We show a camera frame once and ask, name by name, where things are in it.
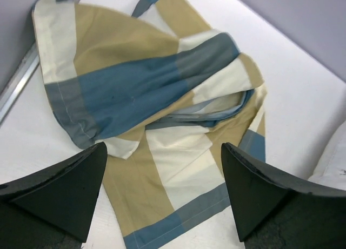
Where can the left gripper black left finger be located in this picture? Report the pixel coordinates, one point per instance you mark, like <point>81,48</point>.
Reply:
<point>55,204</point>

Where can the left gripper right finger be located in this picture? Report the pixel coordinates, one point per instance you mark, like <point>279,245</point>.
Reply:
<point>273,206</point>

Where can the white pillow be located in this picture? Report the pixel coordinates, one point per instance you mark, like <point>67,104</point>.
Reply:
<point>330,169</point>

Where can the blue beige checked pillowcase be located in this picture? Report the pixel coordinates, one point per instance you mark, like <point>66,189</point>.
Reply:
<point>163,90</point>

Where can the left side aluminium rail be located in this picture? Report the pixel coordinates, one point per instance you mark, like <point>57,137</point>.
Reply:
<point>19,80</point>

